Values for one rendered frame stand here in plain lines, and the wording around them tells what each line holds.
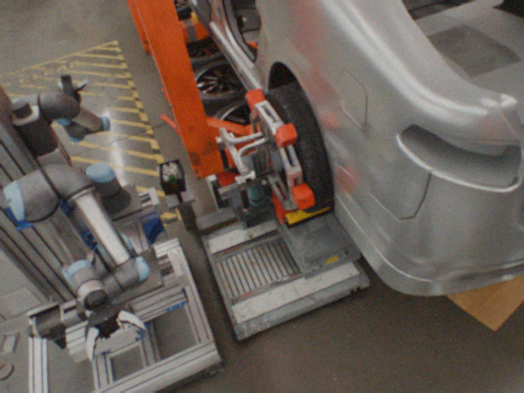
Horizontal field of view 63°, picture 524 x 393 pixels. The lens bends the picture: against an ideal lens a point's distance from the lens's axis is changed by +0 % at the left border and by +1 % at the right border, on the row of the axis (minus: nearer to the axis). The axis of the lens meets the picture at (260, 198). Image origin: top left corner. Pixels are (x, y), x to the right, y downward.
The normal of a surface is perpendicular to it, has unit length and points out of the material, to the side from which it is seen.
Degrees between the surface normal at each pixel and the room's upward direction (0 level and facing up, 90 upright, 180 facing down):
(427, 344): 0
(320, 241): 0
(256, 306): 0
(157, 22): 90
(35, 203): 84
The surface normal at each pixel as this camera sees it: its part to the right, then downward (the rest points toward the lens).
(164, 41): 0.34, 0.63
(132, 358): -0.15, -0.70
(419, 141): 0.17, -0.63
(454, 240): -0.33, 0.70
